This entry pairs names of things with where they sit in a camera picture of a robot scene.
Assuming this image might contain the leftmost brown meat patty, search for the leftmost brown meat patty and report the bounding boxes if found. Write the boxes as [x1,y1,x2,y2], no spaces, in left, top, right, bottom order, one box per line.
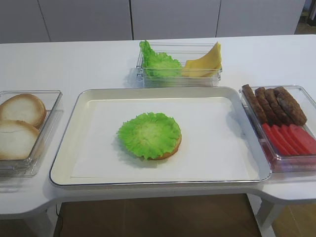
[242,84,268,124]

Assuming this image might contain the clear bin lettuce and cheese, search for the clear bin lettuce and cheese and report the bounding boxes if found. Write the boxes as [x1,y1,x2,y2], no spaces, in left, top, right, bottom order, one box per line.
[136,42,222,87]

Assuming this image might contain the green lettuce leaves in bin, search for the green lettuce leaves in bin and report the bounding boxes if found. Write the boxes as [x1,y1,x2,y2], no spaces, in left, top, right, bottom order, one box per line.
[139,40,182,78]

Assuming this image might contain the clear bin with buns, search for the clear bin with buns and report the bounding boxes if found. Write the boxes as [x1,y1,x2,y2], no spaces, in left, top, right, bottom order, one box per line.
[0,90,63,177]

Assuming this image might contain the white metal baking tray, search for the white metal baking tray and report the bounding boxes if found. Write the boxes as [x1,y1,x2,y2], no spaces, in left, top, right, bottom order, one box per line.
[50,87,271,186]

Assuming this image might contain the clear bin patties and tomato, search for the clear bin patties and tomato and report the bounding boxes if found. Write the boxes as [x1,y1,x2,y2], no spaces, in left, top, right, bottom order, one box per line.
[239,85,316,172]

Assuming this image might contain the front brown meat patty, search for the front brown meat patty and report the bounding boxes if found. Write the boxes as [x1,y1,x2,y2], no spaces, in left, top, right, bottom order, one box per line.
[273,86,307,126]

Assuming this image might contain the white parchment paper sheet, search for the white parchment paper sheet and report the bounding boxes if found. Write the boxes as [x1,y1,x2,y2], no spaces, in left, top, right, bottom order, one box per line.
[72,97,250,183]

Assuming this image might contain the green lettuce leaf on bun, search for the green lettuce leaf on bun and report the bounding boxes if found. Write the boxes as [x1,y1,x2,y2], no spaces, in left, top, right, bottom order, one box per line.
[117,112,182,160]

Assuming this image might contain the white bun half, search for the white bun half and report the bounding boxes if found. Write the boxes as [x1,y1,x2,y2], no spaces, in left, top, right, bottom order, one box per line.
[0,94,46,129]
[0,120,40,160]

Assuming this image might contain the upper white bun half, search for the upper white bun half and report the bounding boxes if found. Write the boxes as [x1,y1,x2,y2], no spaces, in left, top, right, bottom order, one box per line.
[0,94,46,129]

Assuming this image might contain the lower white bun half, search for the lower white bun half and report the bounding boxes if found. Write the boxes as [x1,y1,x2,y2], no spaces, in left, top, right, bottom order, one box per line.
[0,120,40,160]

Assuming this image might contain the bottom burger bun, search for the bottom burger bun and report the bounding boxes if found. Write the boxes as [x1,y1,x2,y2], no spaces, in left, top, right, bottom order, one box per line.
[149,135,182,160]

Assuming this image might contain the brown meat patty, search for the brown meat patty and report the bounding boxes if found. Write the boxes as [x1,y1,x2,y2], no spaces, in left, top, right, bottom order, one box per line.
[255,87,282,126]
[265,88,293,126]
[273,86,307,126]
[242,84,268,124]

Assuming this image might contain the yellow cheese slices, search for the yellow cheese slices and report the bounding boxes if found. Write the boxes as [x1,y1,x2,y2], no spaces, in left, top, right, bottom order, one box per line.
[182,42,222,78]

